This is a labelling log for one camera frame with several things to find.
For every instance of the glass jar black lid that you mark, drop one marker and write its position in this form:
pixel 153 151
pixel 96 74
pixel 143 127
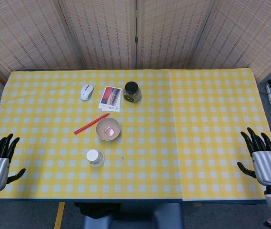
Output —
pixel 131 92

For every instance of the black screen hinge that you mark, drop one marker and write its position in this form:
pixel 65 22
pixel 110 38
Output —
pixel 136 38

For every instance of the beige bowl pink inside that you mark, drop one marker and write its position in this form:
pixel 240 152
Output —
pixel 108 132

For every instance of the red plastic straw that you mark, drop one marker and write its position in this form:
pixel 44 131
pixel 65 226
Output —
pixel 91 124

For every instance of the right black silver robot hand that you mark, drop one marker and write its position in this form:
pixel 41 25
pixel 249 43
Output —
pixel 267 167

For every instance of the white paper cup blue flower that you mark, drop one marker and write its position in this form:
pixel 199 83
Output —
pixel 94 158

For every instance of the large yellow checkered tablecloth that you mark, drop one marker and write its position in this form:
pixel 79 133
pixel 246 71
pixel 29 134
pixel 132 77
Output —
pixel 54 143

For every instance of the white grey computer mouse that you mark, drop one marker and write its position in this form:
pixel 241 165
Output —
pixel 86 92

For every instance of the photo card with red picture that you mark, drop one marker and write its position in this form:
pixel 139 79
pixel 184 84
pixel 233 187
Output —
pixel 110 97

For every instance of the small yellow checkered tablecloth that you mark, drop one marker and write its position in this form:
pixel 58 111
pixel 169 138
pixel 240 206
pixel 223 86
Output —
pixel 221 119

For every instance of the woven folding screen panel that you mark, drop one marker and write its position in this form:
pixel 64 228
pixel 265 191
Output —
pixel 173 31
pixel 102 31
pixel 25 33
pixel 249 33

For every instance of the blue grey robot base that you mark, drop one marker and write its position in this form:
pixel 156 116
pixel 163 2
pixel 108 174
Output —
pixel 135 217

